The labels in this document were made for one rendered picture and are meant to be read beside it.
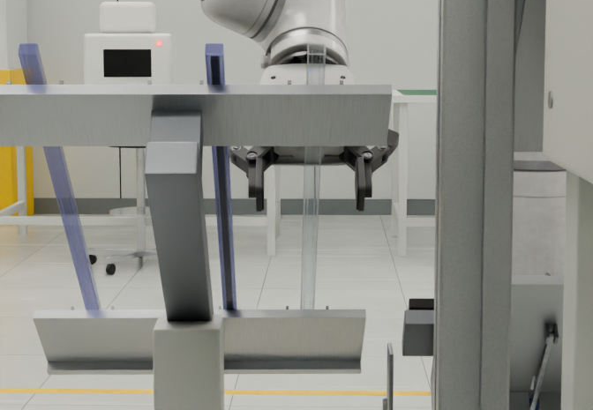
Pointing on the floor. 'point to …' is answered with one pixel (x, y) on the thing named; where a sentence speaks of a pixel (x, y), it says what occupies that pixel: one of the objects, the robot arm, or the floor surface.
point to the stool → (130, 216)
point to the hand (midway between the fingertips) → (310, 193)
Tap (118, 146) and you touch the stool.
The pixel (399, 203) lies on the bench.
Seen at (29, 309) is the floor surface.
